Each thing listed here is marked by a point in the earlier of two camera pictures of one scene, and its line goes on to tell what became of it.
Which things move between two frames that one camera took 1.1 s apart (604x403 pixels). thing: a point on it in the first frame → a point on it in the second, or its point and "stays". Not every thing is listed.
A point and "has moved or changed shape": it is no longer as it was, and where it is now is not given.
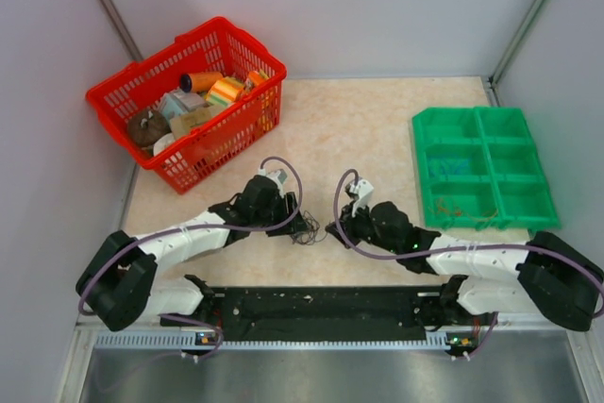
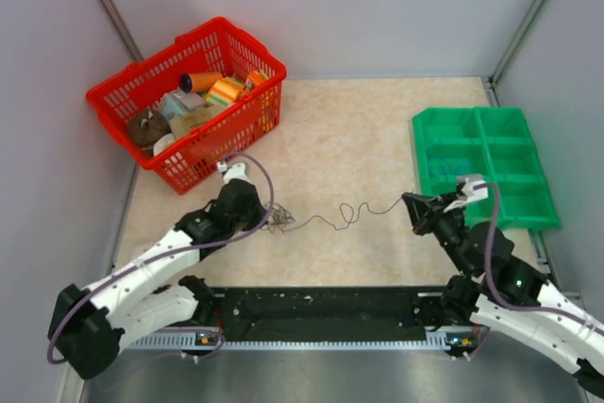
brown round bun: (147, 125) stays
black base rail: (340, 313) stays
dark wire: (311, 232) has moved or changed shape
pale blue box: (176, 102) stays
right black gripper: (349, 223) → (424, 211)
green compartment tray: (481, 169) stays
